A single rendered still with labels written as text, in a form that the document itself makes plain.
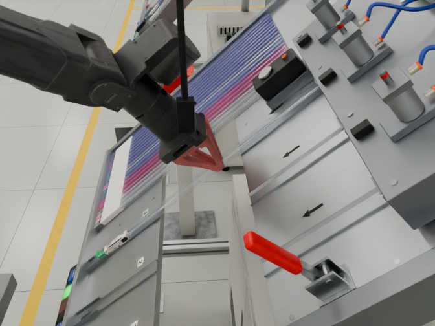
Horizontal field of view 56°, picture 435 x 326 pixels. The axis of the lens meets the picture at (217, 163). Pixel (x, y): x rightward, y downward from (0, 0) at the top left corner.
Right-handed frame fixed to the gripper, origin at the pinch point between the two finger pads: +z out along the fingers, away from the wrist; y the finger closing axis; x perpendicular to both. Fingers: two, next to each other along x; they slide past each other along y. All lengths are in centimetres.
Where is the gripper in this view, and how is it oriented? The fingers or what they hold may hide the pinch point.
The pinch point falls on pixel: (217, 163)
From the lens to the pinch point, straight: 63.0
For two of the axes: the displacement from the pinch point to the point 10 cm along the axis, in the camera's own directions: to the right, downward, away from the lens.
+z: 6.6, 5.7, 4.9
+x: -7.5, 5.6, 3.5
